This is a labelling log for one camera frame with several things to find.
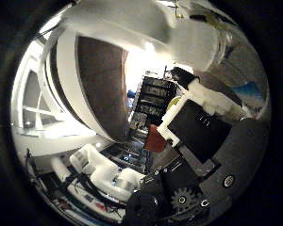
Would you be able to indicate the red-brown box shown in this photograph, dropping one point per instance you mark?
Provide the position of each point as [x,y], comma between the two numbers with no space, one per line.
[154,139]

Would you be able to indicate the black shelf rack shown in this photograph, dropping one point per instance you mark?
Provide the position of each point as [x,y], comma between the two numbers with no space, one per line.
[154,97]

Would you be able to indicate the blue bin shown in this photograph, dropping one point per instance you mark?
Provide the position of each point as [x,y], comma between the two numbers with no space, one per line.
[130,94]

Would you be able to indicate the white window frame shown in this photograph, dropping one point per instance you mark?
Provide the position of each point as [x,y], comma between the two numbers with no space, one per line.
[37,103]

